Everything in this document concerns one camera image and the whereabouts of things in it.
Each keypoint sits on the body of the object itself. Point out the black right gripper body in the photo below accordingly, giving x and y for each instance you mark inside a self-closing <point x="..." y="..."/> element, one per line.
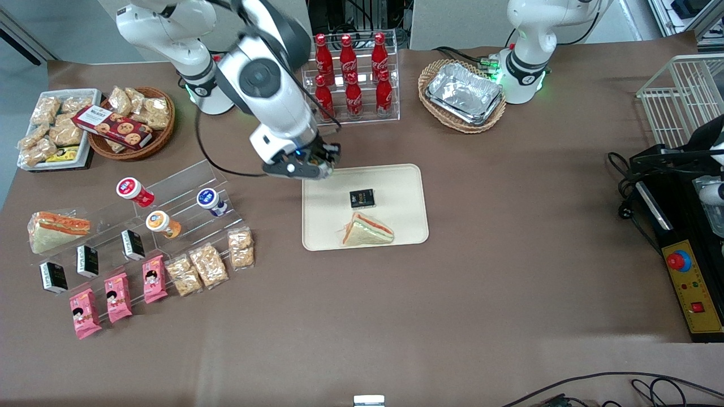
<point x="321" y="156"/>

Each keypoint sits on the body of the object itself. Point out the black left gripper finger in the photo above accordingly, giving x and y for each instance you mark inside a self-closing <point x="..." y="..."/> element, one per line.
<point x="649" y="166"/>
<point x="650" y="155"/>

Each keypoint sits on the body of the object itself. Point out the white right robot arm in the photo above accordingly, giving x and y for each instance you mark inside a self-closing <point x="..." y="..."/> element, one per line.
<point x="260" y="79"/>

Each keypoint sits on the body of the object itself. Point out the beige plastic tray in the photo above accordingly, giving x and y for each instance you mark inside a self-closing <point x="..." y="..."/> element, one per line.
<point x="396" y="192"/>

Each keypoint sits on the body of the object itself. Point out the blue gum bottle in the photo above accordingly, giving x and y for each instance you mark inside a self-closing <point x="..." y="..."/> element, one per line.
<point x="210" y="200"/>

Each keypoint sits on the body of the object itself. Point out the orange gum bottle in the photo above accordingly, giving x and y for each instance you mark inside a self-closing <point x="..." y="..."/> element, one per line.
<point x="161" y="223"/>

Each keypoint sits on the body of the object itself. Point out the red gum bottle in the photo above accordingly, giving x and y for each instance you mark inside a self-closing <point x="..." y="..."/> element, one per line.
<point x="133" y="190"/>

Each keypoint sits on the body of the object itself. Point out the white rectangular tray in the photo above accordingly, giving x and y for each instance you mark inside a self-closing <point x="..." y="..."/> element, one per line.
<point x="85" y="92"/>

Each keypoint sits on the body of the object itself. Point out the clear acrylic bottle rack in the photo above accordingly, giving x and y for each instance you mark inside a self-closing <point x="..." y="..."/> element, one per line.
<point x="365" y="121"/>

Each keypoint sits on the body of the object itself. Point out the red cola bottle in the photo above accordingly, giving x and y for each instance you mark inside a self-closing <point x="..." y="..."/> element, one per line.
<point x="324" y="102"/>
<point x="348" y="59"/>
<point x="384" y="96"/>
<point x="379" y="56"/>
<point x="324" y="59"/>
<point x="354" y="99"/>

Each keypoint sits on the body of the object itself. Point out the black flat packet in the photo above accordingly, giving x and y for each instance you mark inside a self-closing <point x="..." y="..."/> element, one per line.
<point x="362" y="198"/>

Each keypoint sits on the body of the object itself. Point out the wrapped triangle sandwich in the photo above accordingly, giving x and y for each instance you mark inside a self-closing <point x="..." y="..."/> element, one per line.
<point x="367" y="232"/>
<point x="56" y="232"/>

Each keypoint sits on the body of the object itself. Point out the clear rice crisp pack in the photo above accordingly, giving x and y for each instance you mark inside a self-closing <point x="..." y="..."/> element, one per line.
<point x="184" y="275"/>
<point x="208" y="265"/>
<point x="241" y="247"/>

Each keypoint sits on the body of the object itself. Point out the black control box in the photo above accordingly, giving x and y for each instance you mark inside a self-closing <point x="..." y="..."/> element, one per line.
<point x="693" y="288"/>

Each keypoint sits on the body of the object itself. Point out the light wicker basket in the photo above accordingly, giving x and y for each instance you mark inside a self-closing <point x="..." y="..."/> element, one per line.
<point x="432" y="73"/>

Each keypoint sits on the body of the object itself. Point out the dark background equipment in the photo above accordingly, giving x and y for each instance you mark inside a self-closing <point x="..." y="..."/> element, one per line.
<point x="350" y="14"/>

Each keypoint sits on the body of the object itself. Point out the clear acrylic stepped stand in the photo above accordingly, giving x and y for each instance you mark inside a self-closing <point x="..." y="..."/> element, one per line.
<point x="184" y="192"/>

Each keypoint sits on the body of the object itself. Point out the silver foil container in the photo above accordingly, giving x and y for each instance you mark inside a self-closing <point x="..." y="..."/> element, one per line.
<point x="464" y="87"/>
<point x="477" y="120"/>

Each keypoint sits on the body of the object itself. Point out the dark wicker basket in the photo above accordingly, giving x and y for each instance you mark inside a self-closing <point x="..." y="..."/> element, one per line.
<point x="154" y="144"/>

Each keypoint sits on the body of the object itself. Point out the clear bagged biscuit pack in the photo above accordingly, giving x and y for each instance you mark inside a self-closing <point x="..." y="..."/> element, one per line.
<point x="120" y="102"/>
<point x="116" y="146"/>
<point x="67" y="133"/>
<point x="155" y="114"/>
<point x="38" y="152"/>
<point x="136" y="99"/>
<point x="45" y="110"/>
<point x="76" y="104"/>
<point x="33" y="137"/>

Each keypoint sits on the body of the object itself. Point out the pink snack pack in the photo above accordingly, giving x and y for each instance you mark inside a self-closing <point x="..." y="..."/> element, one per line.
<point x="118" y="298"/>
<point x="85" y="314"/>
<point x="154" y="280"/>

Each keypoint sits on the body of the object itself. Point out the small black carton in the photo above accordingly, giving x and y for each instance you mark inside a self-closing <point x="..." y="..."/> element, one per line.
<point x="133" y="245"/>
<point x="54" y="277"/>
<point x="87" y="261"/>

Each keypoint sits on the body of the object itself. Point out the red cookie box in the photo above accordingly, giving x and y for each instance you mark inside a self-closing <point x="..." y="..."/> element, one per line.
<point x="113" y="127"/>

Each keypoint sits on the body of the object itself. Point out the yellow snack pack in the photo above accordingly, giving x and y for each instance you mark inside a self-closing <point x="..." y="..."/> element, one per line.
<point x="63" y="154"/>

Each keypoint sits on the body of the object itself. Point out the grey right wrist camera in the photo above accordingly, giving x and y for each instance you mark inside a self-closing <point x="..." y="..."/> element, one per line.
<point x="317" y="172"/>

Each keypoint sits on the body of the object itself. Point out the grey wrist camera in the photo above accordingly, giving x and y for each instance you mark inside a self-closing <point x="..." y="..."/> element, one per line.
<point x="317" y="172"/>
<point x="712" y="193"/>

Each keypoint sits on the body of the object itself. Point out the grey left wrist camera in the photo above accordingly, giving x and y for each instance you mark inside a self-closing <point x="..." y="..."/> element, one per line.
<point x="712" y="193"/>

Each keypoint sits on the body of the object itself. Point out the metal frame rack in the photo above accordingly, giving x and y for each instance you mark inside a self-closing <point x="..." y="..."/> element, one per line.
<point x="687" y="8"/>

